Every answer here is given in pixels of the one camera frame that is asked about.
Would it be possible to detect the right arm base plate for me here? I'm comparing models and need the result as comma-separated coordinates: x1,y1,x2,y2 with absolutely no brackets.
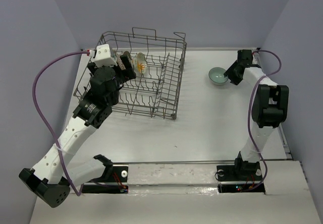
214,164,265,194

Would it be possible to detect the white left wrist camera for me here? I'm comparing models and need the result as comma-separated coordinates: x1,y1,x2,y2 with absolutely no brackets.
86,44,118,68

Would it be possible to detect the grey wire dish rack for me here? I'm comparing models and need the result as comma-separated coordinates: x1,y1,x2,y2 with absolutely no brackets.
97,27,187,120

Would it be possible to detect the leaf flower pattern bowl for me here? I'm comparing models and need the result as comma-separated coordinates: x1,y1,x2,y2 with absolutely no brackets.
132,52,147,75

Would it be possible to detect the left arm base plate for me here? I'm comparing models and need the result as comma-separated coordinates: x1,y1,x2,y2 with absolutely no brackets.
82,164,129,194

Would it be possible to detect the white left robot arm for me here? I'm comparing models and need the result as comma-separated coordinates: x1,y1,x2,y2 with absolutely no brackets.
19,55,136,208

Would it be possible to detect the red patterned bowl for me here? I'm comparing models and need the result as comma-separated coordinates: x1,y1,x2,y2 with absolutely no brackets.
117,51,133,70

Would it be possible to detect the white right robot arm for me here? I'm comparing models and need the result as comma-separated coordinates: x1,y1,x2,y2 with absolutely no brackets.
218,49,289,181

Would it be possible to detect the teal green bowl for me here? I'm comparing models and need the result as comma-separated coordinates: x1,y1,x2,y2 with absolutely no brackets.
208,67,228,86

